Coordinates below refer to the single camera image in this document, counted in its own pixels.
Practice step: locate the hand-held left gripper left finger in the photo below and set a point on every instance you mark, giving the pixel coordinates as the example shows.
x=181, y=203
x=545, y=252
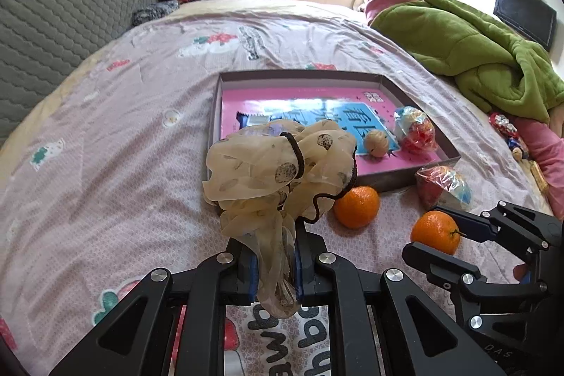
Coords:
x=252, y=283

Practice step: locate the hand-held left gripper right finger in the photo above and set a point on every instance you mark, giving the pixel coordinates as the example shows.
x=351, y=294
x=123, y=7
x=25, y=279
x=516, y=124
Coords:
x=298, y=274

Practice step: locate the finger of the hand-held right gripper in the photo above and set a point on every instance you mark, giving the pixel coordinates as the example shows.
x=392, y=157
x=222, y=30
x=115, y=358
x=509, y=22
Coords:
x=478, y=226
x=440, y=266

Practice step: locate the orange mandarin with stem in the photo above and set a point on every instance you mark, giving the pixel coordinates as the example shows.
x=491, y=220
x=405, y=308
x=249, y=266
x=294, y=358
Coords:
x=434, y=233

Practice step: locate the shallow grey cardboard box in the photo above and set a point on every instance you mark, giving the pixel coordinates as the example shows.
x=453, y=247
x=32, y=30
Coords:
x=396, y=175

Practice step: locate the beige sheer scrunchie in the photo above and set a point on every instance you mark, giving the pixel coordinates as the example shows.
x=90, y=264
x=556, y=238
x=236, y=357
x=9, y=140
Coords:
x=255, y=173

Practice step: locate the brown walnut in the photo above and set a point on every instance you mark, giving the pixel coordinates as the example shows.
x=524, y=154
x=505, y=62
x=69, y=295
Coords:
x=377, y=143

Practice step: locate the blue snack packet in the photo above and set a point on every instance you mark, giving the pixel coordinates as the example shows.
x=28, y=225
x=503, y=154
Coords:
x=255, y=121

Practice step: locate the person's right hand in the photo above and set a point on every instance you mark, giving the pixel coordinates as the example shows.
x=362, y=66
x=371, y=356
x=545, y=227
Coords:
x=521, y=274

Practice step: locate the wrapped toy egg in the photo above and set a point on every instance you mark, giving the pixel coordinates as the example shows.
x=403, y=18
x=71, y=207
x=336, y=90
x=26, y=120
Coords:
x=443, y=186
x=414, y=131

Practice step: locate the beige wooden block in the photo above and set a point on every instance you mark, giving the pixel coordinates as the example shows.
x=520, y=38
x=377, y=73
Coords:
x=539, y=177

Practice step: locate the small toy figure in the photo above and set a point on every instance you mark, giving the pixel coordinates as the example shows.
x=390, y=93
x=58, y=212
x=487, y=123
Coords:
x=520, y=148

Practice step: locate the red and silver wrapper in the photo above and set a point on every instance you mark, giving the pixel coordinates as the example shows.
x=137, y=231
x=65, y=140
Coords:
x=503, y=125

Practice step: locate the green fleece blanket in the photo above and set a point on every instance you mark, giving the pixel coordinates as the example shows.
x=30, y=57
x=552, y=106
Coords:
x=476, y=45

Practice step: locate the pink and blue book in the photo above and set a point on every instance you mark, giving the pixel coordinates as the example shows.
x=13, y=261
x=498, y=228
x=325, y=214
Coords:
x=246, y=100

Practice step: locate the black flat television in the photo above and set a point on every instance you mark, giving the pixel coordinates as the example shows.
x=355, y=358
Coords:
x=524, y=12

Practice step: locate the pink pillow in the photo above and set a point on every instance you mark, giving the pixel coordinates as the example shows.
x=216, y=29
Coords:
x=385, y=6

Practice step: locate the blue patterned cloth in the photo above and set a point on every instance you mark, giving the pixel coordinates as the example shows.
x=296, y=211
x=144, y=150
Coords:
x=154, y=12

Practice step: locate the grey quilted headboard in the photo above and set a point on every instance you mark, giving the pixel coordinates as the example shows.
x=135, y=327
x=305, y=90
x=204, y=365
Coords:
x=57, y=19

